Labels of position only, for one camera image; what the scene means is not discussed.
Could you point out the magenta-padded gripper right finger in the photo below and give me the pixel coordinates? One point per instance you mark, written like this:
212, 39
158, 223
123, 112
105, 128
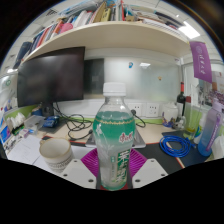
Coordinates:
148, 171

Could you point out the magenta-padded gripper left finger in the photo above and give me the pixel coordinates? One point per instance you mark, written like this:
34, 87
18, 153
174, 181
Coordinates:
78, 171

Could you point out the green-labelled tea drink bottle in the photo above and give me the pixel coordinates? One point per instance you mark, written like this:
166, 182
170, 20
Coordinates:
113, 133

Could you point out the translucent purple water bottle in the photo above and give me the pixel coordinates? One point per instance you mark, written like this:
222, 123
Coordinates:
210, 130

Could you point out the black desk mat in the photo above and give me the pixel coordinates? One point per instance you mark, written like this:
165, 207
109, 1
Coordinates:
153, 153

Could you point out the cream patterned ceramic mug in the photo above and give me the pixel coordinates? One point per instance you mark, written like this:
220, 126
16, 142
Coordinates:
56, 153

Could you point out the blue package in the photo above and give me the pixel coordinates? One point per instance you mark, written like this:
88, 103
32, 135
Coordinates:
51, 121

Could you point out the handwritten paper sheet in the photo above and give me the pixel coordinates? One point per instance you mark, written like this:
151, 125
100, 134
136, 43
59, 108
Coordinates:
23, 150

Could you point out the dark wine bottle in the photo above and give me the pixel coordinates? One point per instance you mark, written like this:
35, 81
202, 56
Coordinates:
181, 100

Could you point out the black computer monitor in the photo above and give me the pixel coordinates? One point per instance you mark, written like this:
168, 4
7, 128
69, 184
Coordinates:
50, 76

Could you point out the purple hanging banner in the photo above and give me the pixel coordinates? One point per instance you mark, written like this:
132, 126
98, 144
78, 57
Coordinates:
201, 61

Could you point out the wooden shelf with books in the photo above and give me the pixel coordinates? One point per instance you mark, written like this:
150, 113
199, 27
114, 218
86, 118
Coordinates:
110, 33

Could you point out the white wall socket panel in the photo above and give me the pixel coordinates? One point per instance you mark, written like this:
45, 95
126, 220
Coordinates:
146, 109

